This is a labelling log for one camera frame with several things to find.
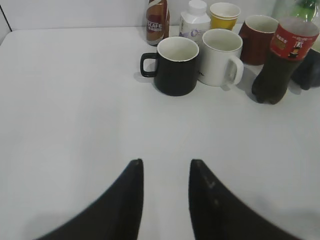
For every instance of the yellow paper cup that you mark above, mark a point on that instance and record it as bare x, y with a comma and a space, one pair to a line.
223, 15

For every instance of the brown Nescafe coffee bottle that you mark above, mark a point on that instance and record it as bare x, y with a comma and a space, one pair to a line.
157, 21

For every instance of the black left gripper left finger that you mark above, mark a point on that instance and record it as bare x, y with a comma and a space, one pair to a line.
115, 215

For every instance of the green Sprite bottle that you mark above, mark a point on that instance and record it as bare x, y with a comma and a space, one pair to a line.
307, 10

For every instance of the dark grey ceramic mug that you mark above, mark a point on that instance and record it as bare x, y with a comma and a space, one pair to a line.
307, 75

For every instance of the white plastic pill bottle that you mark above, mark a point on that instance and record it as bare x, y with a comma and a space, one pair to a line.
194, 22

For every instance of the cola bottle red label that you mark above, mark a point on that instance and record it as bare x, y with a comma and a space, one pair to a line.
288, 47

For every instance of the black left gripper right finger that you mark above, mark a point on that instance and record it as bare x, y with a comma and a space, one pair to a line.
217, 214

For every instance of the white ceramic mug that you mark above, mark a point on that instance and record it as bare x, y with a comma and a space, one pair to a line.
220, 62

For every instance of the black ceramic mug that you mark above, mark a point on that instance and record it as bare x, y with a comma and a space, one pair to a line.
175, 72

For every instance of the red-brown ceramic mug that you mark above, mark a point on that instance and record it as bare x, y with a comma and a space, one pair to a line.
256, 33

